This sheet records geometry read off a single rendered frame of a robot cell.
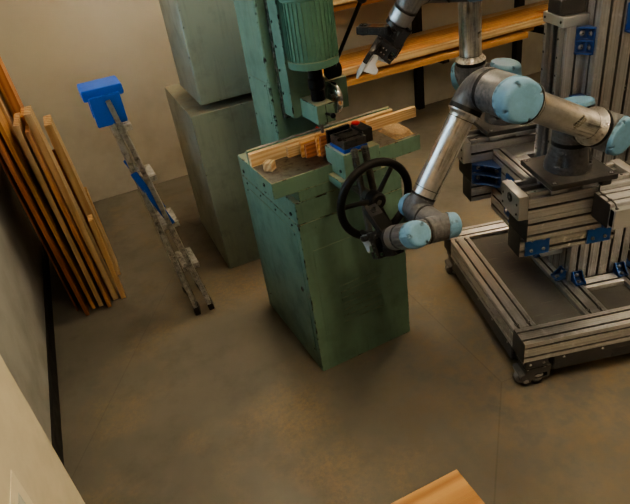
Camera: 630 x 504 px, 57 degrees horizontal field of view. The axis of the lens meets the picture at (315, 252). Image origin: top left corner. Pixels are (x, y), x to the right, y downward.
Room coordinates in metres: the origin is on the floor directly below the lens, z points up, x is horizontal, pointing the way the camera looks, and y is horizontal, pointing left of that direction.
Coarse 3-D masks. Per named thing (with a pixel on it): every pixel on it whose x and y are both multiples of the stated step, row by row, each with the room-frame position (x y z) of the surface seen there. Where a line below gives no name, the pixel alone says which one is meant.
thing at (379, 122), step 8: (392, 112) 2.14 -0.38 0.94; (400, 112) 2.13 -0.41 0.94; (408, 112) 2.15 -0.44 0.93; (368, 120) 2.09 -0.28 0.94; (376, 120) 2.09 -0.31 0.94; (384, 120) 2.11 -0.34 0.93; (392, 120) 2.12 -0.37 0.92; (400, 120) 2.13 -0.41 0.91; (376, 128) 2.09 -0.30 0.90; (296, 144) 1.97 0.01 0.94; (288, 152) 1.95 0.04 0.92; (296, 152) 1.96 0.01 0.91
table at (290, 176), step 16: (384, 144) 1.94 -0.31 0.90; (400, 144) 1.95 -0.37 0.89; (416, 144) 1.97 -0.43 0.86; (288, 160) 1.93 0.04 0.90; (304, 160) 1.91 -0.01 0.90; (320, 160) 1.88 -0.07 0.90; (256, 176) 1.89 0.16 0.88; (272, 176) 1.81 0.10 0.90; (288, 176) 1.79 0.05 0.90; (304, 176) 1.80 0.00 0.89; (320, 176) 1.82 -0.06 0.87; (336, 176) 1.80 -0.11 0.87; (272, 192) 1.76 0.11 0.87; (288, 192) 1.78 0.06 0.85
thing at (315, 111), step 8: (304, 104) 2.05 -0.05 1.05; (312, 104) 1.99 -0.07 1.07; (320, 104) 1.97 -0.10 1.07; (328, 104) 1.98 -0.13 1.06; (304, 112) 2.06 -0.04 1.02; (312, 112) 1.99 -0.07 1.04; (320, 112) 1.96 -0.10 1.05; (328, 112) 1.97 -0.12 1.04; (312, 120) 2.00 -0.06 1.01; (320, 120) 1.96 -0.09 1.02; (328, 120) 1.97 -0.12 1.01
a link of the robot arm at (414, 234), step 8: (400, 224) 1.39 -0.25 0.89; (408, 224) 1.34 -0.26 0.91; (416, 224) 1.33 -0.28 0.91; (424, 224) 1.34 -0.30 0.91; (392, 232) 1.39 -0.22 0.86; (400, 232) 1.35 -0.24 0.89; (408, 232) 1.32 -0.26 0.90; (416, 232) 1.32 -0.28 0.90; (424, 232) 1.32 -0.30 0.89; (392, 240) 1.38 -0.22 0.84; (400, 240) 1.34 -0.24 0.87; (408, 240) 1.31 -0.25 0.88; (416, 240) 1.31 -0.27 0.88; (424, 240) 1.31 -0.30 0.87; (400, 248) 1.37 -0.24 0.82; (408, 248) 1.34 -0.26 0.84; (416, 248) 1.32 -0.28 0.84
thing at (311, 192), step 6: (318, 186) 1.82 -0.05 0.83; (324, 186) 1.83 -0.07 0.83; (330, 186) 1.84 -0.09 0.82; (336, 186) 1.84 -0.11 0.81; (300, 192) 1.79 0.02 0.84; (306, 192) 1.80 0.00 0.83; (312, 192) 1.81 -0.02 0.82; (318, 192) 1.82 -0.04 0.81; (324, 192) 1.83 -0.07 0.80; (300, 198) 1.79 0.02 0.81; (306, 198) 1.80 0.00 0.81
